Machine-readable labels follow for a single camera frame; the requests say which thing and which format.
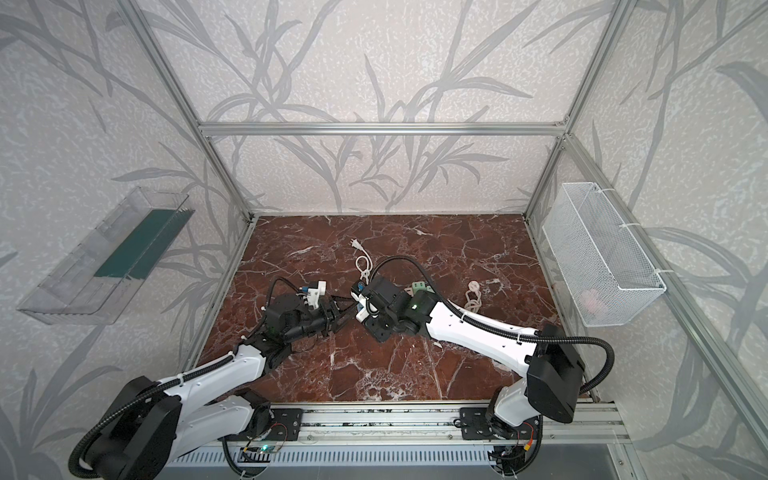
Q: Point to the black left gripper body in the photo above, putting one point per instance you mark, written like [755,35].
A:
[327,321]

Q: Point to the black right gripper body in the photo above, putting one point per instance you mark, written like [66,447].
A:
[372,306]

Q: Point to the green cube adapter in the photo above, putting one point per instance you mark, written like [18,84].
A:
[420,286]

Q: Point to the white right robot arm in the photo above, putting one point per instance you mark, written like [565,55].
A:
[550,374]

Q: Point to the white plug of blue strip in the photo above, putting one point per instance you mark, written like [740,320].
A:
[354,244]

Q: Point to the aluminium front rail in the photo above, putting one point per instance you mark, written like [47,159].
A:
[434,423]

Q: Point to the clear plastic wall tray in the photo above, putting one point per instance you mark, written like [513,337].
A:
[96,281]

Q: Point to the white wire mesh basket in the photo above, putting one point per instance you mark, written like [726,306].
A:
[609,276]

